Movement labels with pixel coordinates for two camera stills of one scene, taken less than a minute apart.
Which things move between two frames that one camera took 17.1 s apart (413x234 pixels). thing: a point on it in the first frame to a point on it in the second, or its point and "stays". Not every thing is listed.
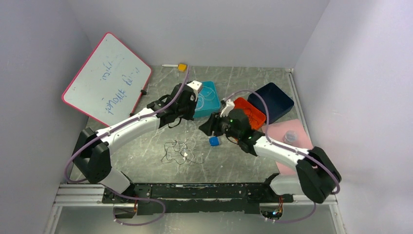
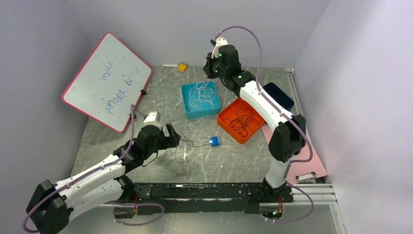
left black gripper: (193, 101) to (174, 137)
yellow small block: (182, 67) stays
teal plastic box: (208, 102) stays
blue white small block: (214, 141) stays
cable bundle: (178, 152) to (191, 142)
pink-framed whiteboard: (110, 83) stays
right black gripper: (213, 124) to (207, 68)
